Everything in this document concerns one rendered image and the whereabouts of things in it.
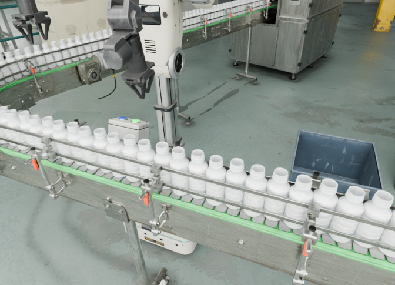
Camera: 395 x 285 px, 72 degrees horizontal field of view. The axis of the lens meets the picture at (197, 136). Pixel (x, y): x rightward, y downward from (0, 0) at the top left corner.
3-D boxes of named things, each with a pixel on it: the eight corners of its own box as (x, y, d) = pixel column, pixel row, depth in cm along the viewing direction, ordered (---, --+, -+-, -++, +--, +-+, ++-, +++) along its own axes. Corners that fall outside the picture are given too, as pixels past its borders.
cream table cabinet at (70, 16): (106, 57, 539) (91, -11, 473) (126, 63, 505) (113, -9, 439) (51, 73, 470) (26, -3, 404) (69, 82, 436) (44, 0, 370)
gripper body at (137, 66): (156, 67, 87) (151, 44, 82) (140, 84, 81) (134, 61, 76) (138, 64, 89) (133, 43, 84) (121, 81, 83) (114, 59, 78)
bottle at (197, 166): (208, 187, 91) (208, 147, 82) (207, 200, 86) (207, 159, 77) (190, 186, 92) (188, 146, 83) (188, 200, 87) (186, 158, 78)
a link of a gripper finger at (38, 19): (28, 42, 101) (18, 14, 95) (43, 37, 106) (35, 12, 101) (42, 44, 98) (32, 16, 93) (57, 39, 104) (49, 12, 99)
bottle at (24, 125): (49, 144, 115) (35, 109, 106) (42, 152, 110) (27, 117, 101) (34, 144, 115) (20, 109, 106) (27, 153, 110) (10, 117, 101)
